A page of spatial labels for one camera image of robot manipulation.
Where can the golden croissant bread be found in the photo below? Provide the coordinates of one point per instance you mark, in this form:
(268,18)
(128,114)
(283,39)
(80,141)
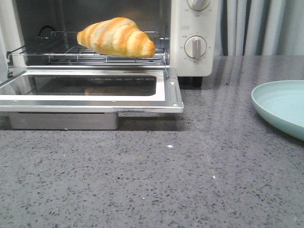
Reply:
(117,37)

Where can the glass oven door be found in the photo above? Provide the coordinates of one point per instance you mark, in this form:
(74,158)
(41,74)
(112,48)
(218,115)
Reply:
(86,98)

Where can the black right oven foot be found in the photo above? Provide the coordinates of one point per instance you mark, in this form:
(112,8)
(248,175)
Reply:
(197,81)

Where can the white Toshiba toaster oven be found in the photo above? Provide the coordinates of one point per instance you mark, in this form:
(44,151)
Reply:
(23,20)

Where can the lower beige timer knob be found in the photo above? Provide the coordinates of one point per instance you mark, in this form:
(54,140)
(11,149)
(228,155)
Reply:
(195,47)

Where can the upper beige control knob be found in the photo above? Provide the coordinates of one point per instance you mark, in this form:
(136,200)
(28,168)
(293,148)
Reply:
(198,5)

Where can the grey white curtain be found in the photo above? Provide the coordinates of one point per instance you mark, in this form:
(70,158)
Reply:
(260,27)

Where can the light green plate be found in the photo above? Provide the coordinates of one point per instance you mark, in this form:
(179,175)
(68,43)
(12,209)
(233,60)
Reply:
(281,104)

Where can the metal wire oven rack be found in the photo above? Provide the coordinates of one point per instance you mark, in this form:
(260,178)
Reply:
(62,48)

